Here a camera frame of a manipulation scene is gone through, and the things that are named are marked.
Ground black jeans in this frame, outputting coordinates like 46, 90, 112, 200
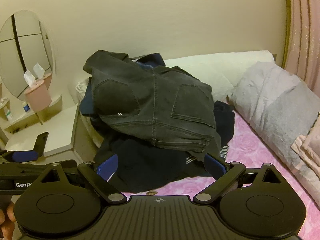
83, 50, 222, 158

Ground pink tissue box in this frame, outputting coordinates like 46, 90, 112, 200
24, 79, 52, 112

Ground pink floral blanket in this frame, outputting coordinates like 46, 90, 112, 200
122, 110, 320, 220

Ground white bolster pillow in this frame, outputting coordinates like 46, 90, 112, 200
164, 50, 275, 94

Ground black garment with striped cuff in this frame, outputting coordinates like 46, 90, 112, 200
93, 100, 235, 194

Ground pink ruffled pillow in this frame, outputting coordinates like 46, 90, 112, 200
291, 126, 320, 180

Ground black phone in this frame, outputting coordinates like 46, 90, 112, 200
32, 131, 49, 155

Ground person's left hand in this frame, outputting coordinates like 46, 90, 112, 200
0, 201, 16, 240

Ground white cloth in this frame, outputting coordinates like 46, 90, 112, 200
75, 77, 91, 98

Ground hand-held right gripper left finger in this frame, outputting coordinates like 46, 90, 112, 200
35, 154, 125, 204

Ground white tissue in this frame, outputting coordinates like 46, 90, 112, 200
23, 70, 38, 88

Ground pink curtain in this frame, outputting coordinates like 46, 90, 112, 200
284, 0, 320, 100

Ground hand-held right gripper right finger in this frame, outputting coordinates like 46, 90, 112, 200
194, 153, 288, 203

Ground oval mirror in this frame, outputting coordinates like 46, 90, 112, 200
0, 10, 55, 101

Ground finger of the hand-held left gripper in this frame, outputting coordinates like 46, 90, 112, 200
0, 149, 41, 164
0, 159, 77, 178

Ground white dressing table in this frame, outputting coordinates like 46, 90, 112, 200
0, 95, 81, 158

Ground grey quilt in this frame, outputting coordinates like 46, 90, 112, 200
228, 61, 320, 179

